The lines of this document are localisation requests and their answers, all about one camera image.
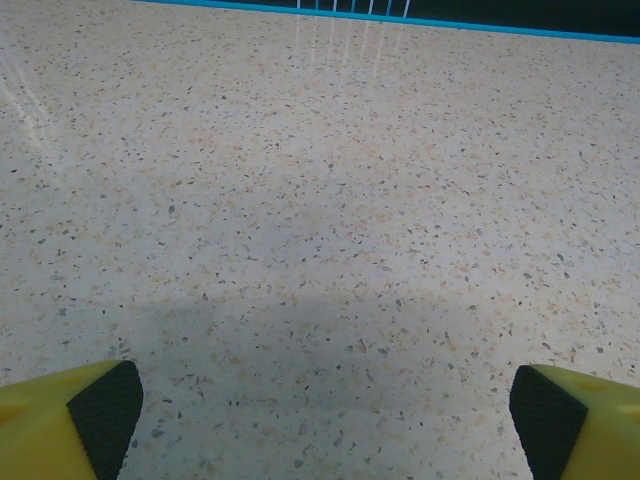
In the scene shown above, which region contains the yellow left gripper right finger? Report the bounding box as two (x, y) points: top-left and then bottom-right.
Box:
(509, 363), (640, 480)

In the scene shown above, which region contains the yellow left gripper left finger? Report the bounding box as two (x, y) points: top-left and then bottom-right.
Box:
(0, 359), (145, 480)

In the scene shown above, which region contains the blue table edge strip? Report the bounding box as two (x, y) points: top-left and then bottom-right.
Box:
(130, 0), (640, 45)

